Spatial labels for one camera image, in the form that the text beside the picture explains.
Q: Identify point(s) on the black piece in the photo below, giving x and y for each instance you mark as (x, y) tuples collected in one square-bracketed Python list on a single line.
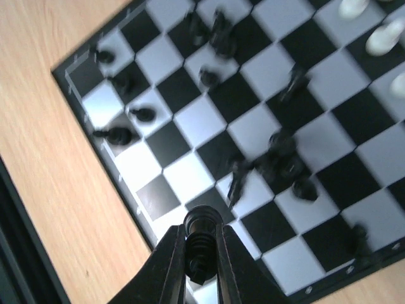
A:
[(200, 245)]

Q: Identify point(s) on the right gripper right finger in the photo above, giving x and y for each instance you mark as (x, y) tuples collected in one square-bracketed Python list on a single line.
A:
[(240, 280)]

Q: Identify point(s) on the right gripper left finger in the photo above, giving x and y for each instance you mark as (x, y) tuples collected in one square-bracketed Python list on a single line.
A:
[(162, 278)]

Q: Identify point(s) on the black grey chess board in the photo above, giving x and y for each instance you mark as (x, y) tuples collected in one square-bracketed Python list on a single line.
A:
[(271, 112)]

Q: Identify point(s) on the black pawn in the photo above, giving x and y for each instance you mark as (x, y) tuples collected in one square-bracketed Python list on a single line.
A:
[(104, 57), (118, 136), (143, 114)]

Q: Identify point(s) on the white pawn piece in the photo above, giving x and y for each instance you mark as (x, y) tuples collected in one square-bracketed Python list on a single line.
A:
[(350, 9), (385, 38)]

